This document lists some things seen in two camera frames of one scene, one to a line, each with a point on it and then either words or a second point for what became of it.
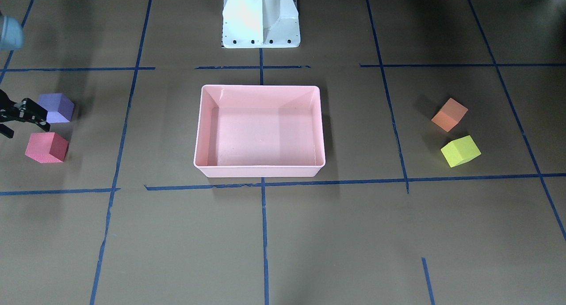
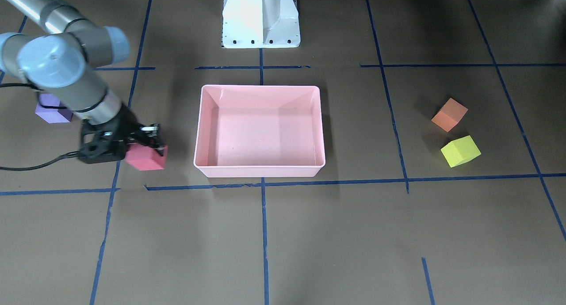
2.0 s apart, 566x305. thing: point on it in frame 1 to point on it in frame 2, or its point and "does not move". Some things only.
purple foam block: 60,108 does not move
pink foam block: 47,147 to 144,158
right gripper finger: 27,111 to 148,135
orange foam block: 449,115 does not move
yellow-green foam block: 460,151 does not move
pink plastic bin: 259,131 does not move
